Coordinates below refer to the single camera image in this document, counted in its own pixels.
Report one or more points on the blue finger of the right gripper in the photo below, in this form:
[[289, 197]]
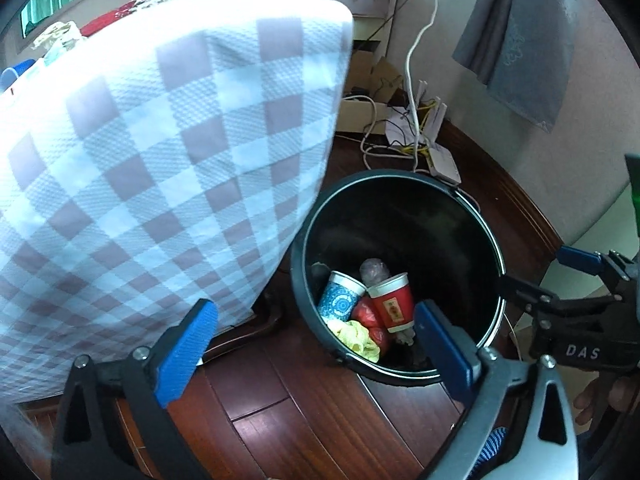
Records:
[[577, 259], [543, 306]]

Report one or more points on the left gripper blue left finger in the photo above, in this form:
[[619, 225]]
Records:
[[89, 442]]

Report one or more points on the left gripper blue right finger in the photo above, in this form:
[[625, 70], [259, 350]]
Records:
[[541, 441]]

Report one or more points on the white tissue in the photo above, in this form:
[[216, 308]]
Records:
[[405, 336]]

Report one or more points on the red white paper cup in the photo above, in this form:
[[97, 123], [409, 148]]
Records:
[[393, 300]]

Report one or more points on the clear plastic bag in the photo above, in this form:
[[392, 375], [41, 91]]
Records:
[[373, 271]]

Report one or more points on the red plastic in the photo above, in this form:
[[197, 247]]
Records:
[[365, 313]]

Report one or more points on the dark blue paper cup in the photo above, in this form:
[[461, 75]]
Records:
[[10, 74]]

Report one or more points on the yellow wrapper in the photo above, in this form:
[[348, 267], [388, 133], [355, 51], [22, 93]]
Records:
[[355, 337]]

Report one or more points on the cream cloth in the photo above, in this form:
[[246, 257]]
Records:
[[66, 31]]

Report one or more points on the black trash bucket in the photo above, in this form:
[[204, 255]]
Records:
[[376, 251]]

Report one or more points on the person's right hand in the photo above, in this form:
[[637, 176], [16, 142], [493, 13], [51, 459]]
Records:
[[621, 395]]

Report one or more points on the white router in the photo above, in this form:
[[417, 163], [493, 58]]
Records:
[[420, 139]]

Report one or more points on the grey curtain on right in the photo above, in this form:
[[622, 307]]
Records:
[[521, 52]]

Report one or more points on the purple checkered tablecloth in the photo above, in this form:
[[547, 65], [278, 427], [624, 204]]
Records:
[[170, 157]]

